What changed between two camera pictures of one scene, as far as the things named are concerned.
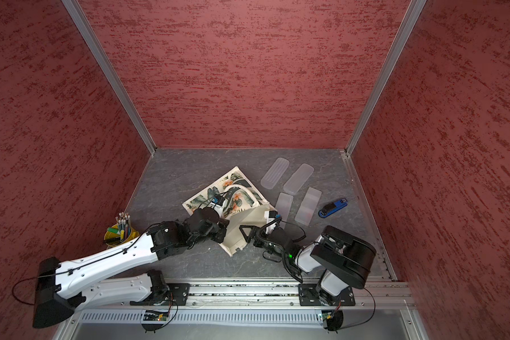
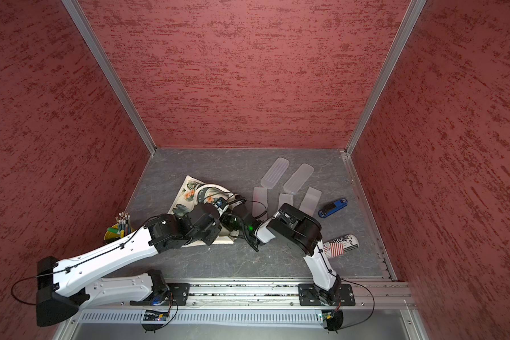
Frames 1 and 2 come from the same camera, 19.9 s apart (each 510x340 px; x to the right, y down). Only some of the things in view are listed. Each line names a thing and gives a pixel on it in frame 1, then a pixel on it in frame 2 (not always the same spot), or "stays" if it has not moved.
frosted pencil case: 308,206 stays
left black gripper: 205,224 stays
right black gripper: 261,233 -> 224,224
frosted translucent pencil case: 298,179 stays
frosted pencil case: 283,205 stays
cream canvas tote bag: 245,207 -> 193,192
